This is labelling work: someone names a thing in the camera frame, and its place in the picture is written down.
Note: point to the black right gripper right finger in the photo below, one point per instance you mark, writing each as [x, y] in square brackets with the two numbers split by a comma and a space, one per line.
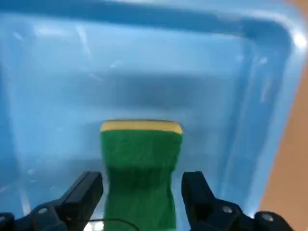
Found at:
[204, 207]

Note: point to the dark blue tray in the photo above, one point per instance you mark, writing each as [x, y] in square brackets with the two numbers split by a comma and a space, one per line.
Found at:
[144, 72]

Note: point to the green and yellow sponge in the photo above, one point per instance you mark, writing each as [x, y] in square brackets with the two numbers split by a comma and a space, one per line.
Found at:
[142, 156]

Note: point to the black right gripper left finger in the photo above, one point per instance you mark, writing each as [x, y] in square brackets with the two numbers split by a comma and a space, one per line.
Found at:
[77, 202]

